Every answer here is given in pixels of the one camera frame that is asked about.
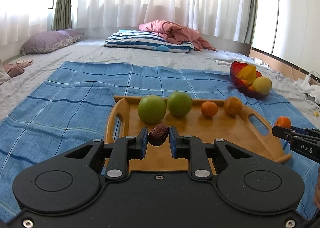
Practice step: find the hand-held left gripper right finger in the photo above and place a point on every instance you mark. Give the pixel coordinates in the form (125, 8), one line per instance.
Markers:
(173, 143)

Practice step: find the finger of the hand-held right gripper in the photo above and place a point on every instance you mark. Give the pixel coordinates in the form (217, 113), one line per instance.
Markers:
(281, 131)
(307, 130)

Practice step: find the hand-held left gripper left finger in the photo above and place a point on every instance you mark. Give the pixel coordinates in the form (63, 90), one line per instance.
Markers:
(142, 143)

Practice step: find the small bright tangerine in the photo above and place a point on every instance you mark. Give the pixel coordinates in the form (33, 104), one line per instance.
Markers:
(209, 109)
(283, 121)

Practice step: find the dried red date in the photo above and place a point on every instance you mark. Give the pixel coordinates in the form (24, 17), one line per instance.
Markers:
(158, 135)

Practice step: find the green apple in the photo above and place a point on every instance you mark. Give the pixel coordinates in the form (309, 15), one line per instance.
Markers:
(151, 109)
(179, 104)

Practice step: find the large dull orange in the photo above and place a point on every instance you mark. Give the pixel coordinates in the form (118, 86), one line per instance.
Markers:
(233, 106)

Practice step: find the crumpled white cloth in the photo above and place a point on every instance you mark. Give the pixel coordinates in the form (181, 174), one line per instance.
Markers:
(305, 88)

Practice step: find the yellow pear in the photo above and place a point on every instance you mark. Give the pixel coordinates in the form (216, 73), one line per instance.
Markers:
(262, 85)

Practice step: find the red glass bowl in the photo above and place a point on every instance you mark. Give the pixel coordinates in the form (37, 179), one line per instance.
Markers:
(235, 73)

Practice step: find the blue checked blanket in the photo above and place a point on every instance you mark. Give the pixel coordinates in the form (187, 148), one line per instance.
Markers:
(62, 108)

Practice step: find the white power strip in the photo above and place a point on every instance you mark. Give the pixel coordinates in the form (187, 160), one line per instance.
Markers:
(222, 62)

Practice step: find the bed with pale sheet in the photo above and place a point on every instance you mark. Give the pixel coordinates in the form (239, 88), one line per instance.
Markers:
(112, 53)

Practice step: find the blue white striped pillow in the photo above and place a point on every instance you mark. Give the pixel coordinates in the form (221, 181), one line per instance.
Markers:
(140, 40)

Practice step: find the pink quilt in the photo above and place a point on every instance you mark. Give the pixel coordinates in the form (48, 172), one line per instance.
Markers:
(175, 30)

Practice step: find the white wardrobe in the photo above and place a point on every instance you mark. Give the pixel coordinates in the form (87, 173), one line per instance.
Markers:
(292, 13)

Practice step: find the purple pillow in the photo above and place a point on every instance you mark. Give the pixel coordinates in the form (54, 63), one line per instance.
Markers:
(47, 41)

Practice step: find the pink garment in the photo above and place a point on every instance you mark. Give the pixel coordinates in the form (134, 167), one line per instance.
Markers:
(24, 62)

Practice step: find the brown garment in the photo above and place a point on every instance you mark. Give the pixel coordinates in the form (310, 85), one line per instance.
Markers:
(13, 70)

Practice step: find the wooden bed frame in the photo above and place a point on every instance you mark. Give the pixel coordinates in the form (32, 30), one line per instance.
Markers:
(275, 64)

